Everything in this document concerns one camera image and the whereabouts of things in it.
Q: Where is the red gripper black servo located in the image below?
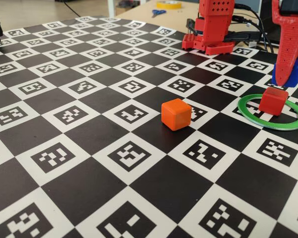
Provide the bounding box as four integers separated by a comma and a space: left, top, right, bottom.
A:
272, 0, 298, 85

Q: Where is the blue cube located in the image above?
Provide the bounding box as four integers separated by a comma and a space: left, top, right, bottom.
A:
271, 59, 298, 88

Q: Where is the red cube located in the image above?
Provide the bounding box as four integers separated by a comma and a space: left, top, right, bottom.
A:
259, 87, 289, 117

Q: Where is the orange cube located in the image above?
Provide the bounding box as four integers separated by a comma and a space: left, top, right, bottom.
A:
161, 98, 192, 131

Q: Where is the black power plug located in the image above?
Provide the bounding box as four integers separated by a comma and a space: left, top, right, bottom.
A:
223, 32, 261, 43

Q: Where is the grey blue box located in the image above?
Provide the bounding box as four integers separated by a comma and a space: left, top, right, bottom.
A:
234, 0, 261, 13

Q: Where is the black table clamp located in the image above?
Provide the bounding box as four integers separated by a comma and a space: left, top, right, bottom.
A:
186, 18, 197, 35

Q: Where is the yellow tape roll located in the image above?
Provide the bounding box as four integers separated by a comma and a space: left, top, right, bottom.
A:
156, 0, 182, 10

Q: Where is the white table leg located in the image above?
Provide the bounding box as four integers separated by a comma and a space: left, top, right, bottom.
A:
108, 0, 117, 17

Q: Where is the black white marker board mat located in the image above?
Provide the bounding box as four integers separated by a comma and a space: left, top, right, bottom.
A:
0, 16, 298, 238

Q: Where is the black cable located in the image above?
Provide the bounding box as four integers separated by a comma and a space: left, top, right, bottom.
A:
234, 3, 274, 53
232, 15, 270, 52

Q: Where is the green flat ring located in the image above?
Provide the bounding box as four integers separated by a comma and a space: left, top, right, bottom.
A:
237, 94, 298, 130

